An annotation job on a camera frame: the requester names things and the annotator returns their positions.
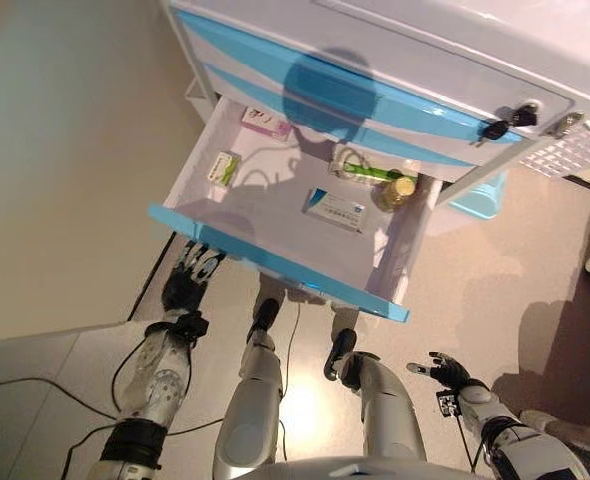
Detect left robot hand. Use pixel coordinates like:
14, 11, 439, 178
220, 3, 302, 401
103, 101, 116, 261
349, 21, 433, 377
161, 239, 227, 314

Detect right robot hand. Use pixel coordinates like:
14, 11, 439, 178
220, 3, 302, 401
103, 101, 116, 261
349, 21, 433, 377
407, 351, 472, 389

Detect blue-front cart drawer with medicines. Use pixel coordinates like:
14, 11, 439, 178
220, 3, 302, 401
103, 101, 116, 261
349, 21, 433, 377
147, 94, 445, 325

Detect blue white medicine box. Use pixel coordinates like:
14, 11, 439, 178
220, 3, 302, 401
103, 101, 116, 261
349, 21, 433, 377
302, 187, 370, 235

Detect small green white medicine box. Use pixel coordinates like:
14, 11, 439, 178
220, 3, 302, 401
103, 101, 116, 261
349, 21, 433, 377
208, 151, 242, 188

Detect yellow medicine bottle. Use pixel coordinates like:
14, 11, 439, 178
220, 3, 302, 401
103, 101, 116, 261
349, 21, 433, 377
372, 174, 419, 214

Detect pink white medicine box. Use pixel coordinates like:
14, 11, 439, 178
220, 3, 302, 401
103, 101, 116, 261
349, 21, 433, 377
241, 105, 293, 145

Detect long green white medicine box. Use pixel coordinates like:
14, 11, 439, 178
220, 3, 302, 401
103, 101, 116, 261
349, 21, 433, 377
329, 144, 407, 185

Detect black baseboard strip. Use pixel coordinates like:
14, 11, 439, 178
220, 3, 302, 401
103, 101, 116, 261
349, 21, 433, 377
127, 234, 184, 321

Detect right robot leg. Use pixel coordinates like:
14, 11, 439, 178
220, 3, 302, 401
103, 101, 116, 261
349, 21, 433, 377
323, 328, 429, 466

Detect robot leg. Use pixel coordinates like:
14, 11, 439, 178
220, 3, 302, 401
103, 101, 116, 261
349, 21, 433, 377
323, 328, 429, 466
212, 298, 285, 480

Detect grey robot torso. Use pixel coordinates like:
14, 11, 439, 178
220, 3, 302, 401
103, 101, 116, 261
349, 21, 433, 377
252, 455, 479, 480

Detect left robot leg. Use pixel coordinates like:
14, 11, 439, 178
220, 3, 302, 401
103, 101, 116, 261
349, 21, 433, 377
212, 298, 285, 480

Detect person leg brown trousers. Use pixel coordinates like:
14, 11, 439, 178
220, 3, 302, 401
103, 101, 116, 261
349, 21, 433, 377
549, 419, 590, 456

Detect light blue waste bin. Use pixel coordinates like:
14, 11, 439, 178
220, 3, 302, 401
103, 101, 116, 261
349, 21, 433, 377
447, 168, 510, 222

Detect white perforated side tray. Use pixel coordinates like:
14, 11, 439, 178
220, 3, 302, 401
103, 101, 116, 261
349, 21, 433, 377
522, 117, 590, 190

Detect silver cart latch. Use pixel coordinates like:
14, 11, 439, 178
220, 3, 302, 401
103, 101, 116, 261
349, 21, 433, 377
544, 112, 586, 140

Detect white medical cart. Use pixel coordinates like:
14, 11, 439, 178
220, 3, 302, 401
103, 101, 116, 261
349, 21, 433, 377
167, 0, 590, 211

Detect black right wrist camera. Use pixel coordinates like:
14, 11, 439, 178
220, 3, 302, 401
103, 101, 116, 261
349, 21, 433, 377
435, 389, 465, 419

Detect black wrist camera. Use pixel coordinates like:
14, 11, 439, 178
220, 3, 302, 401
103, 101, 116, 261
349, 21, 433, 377
174, 310, 211, 342
435, 389, 465, 419

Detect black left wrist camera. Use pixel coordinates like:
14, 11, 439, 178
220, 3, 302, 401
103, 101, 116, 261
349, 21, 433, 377
174, 310, 211, 342

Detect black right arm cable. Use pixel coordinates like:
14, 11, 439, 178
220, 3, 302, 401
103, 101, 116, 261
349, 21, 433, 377
453, 414, 482, 472

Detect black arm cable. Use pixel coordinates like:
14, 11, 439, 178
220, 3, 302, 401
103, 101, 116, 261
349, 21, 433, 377
453, 414, 482, 472
112, 319, 199, 416

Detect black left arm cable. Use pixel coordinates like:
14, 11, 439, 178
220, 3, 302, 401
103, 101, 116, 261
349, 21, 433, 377
112, 319, 199, 416

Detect thin grey floor cable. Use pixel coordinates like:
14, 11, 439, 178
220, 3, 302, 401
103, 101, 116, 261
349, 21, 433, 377
276, 299, 302, 461

